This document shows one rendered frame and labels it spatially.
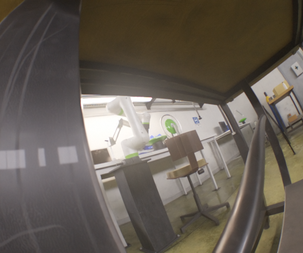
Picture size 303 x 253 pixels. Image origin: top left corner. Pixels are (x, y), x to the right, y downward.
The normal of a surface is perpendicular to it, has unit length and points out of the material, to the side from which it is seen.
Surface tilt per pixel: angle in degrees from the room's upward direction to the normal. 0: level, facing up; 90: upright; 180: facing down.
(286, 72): 90
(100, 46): 180
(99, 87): 180
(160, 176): 90
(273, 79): 90
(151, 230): 90
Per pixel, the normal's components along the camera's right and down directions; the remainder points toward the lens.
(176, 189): 0.47, -0.45
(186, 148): 0.13, -0.33
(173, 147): -0.17, -0.27
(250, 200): -0.11, -0.94
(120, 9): 0.34, 0.88
